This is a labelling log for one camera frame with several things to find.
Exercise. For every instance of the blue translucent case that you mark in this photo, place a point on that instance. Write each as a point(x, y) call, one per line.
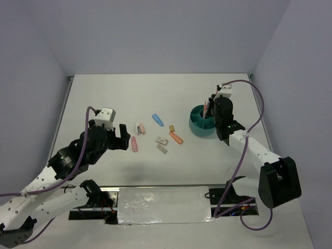
point(157, 119)

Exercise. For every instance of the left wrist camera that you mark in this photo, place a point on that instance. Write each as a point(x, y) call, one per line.
point(105, 118)

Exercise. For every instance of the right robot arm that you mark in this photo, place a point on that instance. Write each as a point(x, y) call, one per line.
point(278, 181)

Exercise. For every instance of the pink translucent case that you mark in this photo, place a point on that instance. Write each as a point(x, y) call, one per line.
point(134, 144)

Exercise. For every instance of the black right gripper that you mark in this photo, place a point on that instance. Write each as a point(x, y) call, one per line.
point(212, 102)

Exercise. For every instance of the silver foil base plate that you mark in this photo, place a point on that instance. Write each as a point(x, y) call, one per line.
point(163, 205)

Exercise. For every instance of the teal round desk organizer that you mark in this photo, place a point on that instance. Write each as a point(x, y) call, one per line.
point(201, 127)

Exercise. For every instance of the grey white eraser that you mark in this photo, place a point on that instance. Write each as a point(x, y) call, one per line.
point(162, 148)

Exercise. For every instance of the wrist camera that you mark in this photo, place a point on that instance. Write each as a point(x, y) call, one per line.
point(224, 91)
point(105, 118)

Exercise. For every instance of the orange translucent case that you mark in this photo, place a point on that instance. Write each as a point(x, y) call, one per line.
point(176, 138)

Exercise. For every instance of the pink highlighter pen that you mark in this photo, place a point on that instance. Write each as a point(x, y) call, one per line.
point(207, 109)

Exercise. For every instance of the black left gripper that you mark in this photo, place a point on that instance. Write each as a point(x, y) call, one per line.
point(125, 137)

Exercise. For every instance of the black mounting rail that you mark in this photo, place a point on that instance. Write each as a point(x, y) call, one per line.
point(106, 211)

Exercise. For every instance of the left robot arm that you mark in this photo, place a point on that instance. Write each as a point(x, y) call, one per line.
point(33, 206)

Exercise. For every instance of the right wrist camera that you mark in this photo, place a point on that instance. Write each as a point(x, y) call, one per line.
point(224, 91)

